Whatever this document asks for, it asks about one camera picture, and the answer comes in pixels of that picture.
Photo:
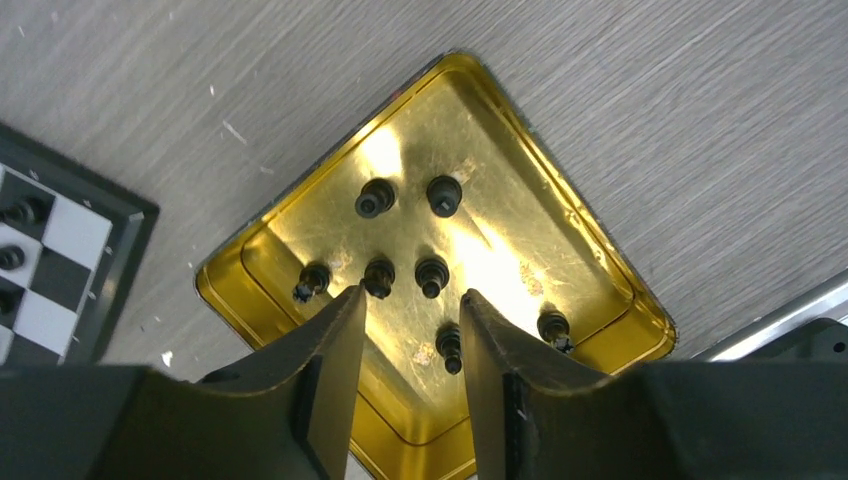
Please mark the black chess piece in tin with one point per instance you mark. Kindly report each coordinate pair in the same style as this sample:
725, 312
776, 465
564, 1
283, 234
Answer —
376, 197
378, 278
554, 329
448, 346
431, 275
444, 194
313, 280

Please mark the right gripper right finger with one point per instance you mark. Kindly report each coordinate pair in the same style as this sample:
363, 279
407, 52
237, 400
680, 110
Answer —
536, 413

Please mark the black white chess board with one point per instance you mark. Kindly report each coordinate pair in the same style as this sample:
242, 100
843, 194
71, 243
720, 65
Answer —
71, 245

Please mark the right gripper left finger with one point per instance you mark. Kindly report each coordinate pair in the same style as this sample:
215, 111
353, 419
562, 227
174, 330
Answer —
283, 412

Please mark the gold tin with black pieces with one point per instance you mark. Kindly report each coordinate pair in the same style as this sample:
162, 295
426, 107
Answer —
522, 237

